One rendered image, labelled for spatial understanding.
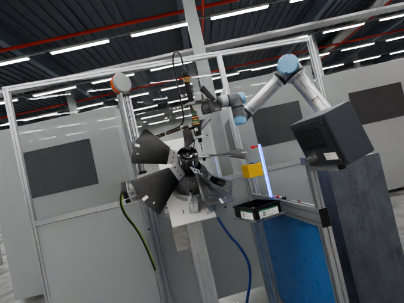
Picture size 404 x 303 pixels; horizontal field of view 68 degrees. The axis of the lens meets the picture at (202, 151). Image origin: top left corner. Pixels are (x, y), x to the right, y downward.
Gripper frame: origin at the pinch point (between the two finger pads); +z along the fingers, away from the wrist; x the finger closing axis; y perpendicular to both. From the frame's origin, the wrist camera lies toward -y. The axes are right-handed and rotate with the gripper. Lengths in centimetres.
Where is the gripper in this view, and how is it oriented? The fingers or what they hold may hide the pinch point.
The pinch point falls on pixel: (187, 104)
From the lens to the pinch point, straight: 178.2
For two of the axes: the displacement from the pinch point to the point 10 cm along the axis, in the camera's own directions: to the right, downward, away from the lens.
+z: -9.7, 2.1, -1.5
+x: -1.4, 0.6, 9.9
